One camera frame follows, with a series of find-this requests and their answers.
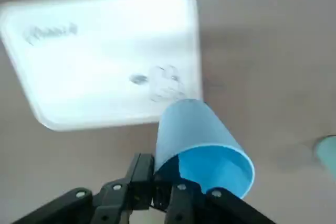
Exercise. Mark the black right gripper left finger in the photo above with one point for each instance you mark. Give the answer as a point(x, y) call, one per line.
point(113, 197)

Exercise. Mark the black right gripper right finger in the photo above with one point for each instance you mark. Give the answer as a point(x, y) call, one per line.
point(194, 205)

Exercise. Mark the small blue cup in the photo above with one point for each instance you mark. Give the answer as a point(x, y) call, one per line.
point(194, 129)

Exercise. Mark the small green cup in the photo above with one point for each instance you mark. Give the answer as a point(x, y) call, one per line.
point(329, 153)

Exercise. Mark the white rectangular tray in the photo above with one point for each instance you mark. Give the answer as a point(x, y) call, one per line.
point(92, 51)

